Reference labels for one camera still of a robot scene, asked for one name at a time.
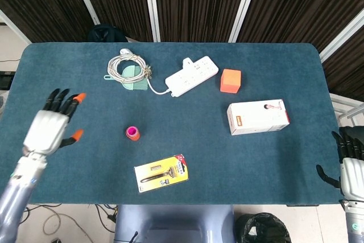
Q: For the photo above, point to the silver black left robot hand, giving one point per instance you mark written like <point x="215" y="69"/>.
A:
<point x="45" y="132"/>

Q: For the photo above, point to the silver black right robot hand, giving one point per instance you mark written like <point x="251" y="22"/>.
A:
<point x="354" y="177"/>

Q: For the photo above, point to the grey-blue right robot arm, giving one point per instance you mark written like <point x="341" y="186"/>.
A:
<point x="355" y="223"/>

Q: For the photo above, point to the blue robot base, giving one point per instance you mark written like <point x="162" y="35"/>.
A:
<point x="176" y="223"/>

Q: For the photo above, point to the large orange plastic cup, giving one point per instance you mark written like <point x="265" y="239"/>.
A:
<point x="136" y="137"/>

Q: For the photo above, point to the black electronic device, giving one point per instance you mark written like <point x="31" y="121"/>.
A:
<point x="5" y="82"/>

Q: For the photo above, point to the mint green plastic brush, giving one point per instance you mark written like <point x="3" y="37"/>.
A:
<point x="136" y="85"/>

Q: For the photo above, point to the black trash bin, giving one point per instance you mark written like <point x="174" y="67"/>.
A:
<point x="261" y="228"/>

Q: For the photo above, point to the white cardboard product box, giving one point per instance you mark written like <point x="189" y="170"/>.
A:
<point x="258" y="117"/>

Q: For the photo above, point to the black chair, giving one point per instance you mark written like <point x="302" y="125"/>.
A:
<point x="106" y="33"/>

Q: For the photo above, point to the yellow razor blister pack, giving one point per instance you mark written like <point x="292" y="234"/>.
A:
<point x="162" y="174"/>

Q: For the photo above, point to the teal felt table cover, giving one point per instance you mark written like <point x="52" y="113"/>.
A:
<point x="199" y="146"/>

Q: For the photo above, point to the orange cube block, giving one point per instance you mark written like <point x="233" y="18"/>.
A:
<point x="230" y="82"/>

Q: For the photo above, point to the white power strip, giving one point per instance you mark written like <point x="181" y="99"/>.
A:
<point x="193" y="76"/>

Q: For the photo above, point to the white plug adapter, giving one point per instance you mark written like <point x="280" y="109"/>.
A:
<point x="187" y="62"/>

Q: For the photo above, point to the white metal rack frame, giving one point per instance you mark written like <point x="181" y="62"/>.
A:
<point x="338" y="100"/>

